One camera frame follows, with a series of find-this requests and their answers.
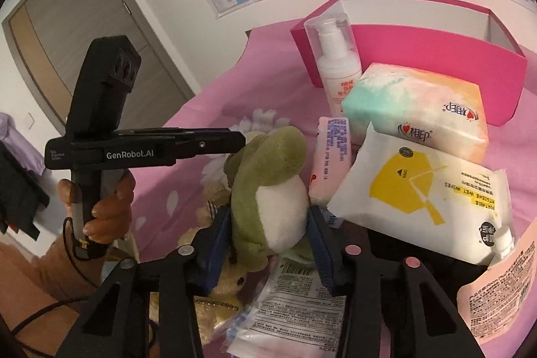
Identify pink spout pouch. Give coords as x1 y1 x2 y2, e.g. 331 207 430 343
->
457 222 536 344

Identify green frog plush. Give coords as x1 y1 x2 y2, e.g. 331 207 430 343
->
224 126 309 272

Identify white yellow wet wipes pack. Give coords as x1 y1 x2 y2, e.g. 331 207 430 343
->
328 126 512 265

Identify small pink floral tissue pack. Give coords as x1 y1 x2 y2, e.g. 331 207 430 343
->
308 117 352 206

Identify beige teddy bear plush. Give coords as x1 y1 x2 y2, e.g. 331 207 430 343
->
178 181 247 346

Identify left hand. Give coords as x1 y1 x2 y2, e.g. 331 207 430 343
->
57 171 138 246

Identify pink floral tablecloth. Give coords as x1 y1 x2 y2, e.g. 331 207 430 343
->
132 21 536 261

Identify cotton swab bag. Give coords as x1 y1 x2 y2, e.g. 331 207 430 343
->
228 257 346 357

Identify grey door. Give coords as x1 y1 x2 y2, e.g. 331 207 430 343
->
3 0 194 131

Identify white pump lotion bottle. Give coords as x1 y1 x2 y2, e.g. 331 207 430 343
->
304 13 362 117

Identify pastel tissue pack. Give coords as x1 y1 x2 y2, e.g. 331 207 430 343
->
342 63 489 163

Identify pink storage box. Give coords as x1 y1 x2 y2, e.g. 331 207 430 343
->
309 0 528 126

